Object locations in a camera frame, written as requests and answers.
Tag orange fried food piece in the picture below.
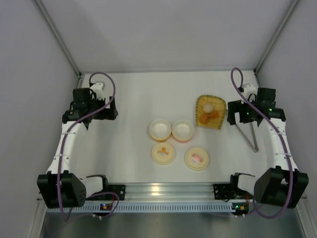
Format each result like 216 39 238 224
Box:
209 111 219 119

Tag metal tongs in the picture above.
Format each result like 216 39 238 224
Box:
235 123 259 153

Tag white round bun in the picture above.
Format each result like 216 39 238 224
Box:
203 104 213 114

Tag orange fried food chunk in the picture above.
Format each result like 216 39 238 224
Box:
200 114 209 124

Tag cream lid pink knob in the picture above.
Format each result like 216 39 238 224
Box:
185 147 210 171

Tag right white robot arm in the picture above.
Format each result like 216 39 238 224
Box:
227 84 309 208

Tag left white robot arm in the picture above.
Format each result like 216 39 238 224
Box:
37 82 118 208

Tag yellow lunch bowl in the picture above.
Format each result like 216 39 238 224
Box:
149 119 171 142

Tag pink lunch bowl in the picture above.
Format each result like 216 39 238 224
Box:
172 120 194 143

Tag yellow woven tray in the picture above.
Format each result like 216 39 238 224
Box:
195 95 227 130

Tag cream lid orange knob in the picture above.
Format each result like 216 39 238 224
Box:
151 142 175 165

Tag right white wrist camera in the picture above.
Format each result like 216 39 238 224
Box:
238 84 257 99

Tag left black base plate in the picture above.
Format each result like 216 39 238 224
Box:
92 184 126 201

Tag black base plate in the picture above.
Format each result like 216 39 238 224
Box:
92 184 126 201
213 183 246 201

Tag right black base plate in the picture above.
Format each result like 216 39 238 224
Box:
213 183 246 201

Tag aluminium mounting rail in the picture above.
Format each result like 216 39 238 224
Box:
37 182 308 202

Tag slotted grey cable duct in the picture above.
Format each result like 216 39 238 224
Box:
46 202 236 213

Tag right aluminium frame post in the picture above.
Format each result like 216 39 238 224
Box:
253 0 301 76

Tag aluminium frame post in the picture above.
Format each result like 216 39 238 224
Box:
32 0 82 78
253 0 301 76

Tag left aluminium frame post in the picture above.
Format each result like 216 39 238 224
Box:
32 0 82 78

